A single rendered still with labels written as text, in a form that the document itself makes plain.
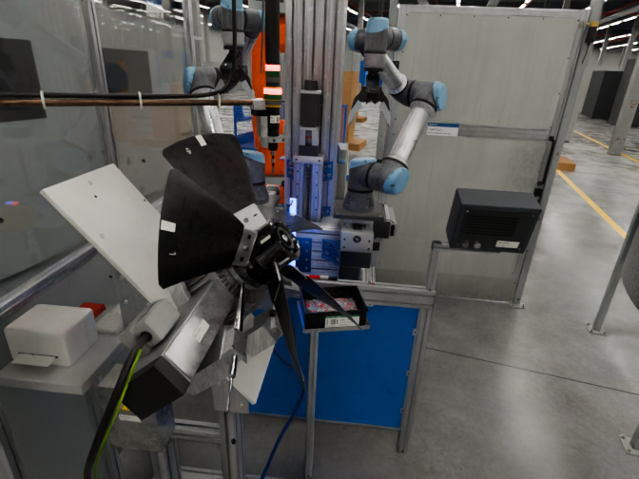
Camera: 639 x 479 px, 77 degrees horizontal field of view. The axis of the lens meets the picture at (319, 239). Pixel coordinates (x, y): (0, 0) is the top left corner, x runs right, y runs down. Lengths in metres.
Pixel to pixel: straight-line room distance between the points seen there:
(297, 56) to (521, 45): 1.54
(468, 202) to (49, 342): 1.28
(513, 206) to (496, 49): 1.62
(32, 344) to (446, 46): 2.56
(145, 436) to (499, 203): 1.28
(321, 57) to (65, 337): 1.42
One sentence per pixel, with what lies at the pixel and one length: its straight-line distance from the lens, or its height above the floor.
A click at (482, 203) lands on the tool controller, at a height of 1.23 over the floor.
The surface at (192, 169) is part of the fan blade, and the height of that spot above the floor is 1.37.
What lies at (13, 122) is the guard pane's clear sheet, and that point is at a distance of 1.40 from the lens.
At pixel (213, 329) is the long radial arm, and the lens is 0.90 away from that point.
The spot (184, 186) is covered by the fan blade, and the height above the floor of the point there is 1.40.
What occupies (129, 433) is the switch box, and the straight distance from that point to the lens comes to 1.32.
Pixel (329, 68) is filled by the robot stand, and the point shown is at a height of 1.62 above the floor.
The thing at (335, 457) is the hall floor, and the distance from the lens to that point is 2.07.
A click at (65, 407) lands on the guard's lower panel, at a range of 1.71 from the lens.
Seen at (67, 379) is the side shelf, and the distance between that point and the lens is 1.27.
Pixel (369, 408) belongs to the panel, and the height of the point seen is 0.23.
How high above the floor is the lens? 1.62
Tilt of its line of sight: 23 degrees down
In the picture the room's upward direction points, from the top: 3 degrees clockwise
